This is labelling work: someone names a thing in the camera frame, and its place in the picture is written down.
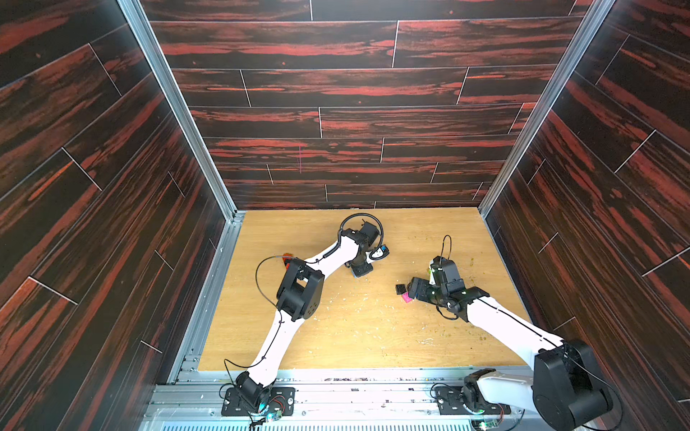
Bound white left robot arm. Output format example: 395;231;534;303
235;232;376;413

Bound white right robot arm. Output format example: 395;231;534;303
397;256;616;430

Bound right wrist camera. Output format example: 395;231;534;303
429;256;465;296

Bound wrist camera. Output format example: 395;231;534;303
355;222;379;251
429;256;465;296

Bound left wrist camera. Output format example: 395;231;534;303
355;222;379;251

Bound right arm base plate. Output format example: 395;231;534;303
429;383;511;416

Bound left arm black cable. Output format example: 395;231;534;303
220;213;385;378

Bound aluminium corner post left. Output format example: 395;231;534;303
117;0;238;220

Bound aluminium corner post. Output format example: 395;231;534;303
478;0;616;220
117;0;238;220

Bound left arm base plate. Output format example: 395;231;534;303
221;387;296;421

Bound aluminium front rail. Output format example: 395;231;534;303
140;367;548;430

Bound aluminium corner post right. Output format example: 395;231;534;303
478;0;616;220

